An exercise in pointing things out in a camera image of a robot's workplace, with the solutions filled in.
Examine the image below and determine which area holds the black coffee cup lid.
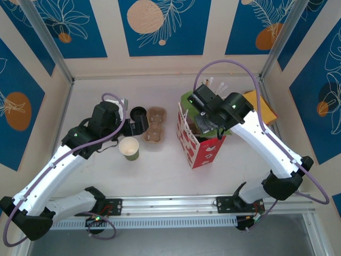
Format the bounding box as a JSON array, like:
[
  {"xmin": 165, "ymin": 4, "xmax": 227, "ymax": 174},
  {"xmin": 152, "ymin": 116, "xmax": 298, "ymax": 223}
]
[{"xmin": 129, "ymin": 106, "xmax": 149, "ymax": 121}]

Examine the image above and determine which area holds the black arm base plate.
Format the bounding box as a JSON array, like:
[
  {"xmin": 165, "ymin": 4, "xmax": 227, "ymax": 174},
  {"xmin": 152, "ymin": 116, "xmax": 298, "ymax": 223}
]
[
  {"xmin": 216, "ymin": 195, "xmax": 265, "ymax": 214},
  {"xmin": 74, "ymin": 198, "xmax": 124, "ymax": 217}
]

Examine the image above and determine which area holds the short aluminium side rail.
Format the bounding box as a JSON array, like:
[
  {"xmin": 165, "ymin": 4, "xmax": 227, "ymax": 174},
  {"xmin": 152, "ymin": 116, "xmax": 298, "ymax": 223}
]
[{"xmin": 257, "ymin": 77, "xmax": 301, "ymax": 193}]

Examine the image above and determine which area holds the red white paper bag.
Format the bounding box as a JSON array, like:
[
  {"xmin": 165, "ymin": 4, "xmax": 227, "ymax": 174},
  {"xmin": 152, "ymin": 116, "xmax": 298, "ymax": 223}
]
[{"xmin": 177, "ymin": 102, "xmax": 227, "ymax": 170}]

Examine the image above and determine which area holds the brown pulp cup carrier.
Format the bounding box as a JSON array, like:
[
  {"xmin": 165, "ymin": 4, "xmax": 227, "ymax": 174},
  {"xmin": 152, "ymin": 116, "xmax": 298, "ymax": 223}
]
[{"xmin": 143, "ymin": 106, "xmax": 168, "ymax": 145}]

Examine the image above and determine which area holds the grey slotted cable duct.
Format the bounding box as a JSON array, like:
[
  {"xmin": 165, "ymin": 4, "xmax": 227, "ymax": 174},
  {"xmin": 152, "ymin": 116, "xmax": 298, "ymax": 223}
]
[{"xmin": 34, "ymin": 216, "xmax": 238, "ymax": 230}]

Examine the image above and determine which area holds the black electronics module with LED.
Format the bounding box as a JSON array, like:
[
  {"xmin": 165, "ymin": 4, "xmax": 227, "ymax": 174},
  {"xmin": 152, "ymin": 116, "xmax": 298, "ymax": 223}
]
[
  {"xmin": 236, "ymin": 213, "xmax": 264, "ymax": 232},
  {"xmin": 84, "ymin": 214, "xmax": 108, "ymax": 235}
]

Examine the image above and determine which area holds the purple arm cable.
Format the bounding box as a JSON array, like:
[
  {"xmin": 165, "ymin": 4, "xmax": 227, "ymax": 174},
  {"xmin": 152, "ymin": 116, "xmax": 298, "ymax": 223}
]
[
  {"xmin": 4, "ymin": 92, "xmax": 126, "ymax": 247},
  {"xmin": 194, "ymin": 60, "xmax": 330, "ymax": 232}
]

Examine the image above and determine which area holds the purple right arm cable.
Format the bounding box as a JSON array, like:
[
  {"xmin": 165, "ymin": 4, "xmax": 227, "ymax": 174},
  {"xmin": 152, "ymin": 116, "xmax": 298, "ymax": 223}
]
[{"xmin": 194, "ymin": 60, "xmax": 330, "ymax": 232}]

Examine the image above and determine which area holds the aluminium frame post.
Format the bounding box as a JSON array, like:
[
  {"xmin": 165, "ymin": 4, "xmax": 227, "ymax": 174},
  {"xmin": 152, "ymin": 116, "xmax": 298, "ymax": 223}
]
[
  {"xmin": 19, "ymin": 0, "xmax": 75, "ymax": 85},
  {"xmin": 257, "ymin": 0, "xmax": 312, "ymax": 82}
]

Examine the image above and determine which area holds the green paper cup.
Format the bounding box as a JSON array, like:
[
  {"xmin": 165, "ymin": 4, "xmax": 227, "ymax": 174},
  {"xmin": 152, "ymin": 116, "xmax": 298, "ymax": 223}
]
[{"xmin": 118, "ymin": 137, "xmax": 140, "ymax": 162}]

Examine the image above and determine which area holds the long aluminium mounting rail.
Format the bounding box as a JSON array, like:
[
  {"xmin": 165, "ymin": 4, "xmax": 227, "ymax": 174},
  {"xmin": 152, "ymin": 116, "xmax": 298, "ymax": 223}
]
[{"xmin": 22, "ymin": 193, "xmax": 316, "ymax": 218}]

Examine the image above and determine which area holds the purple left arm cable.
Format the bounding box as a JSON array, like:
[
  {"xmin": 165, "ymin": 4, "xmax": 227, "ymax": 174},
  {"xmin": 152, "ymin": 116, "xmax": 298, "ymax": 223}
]
[{"xmin": 4, "ymin": 92, "xmax": 126, "ymax": 247}]

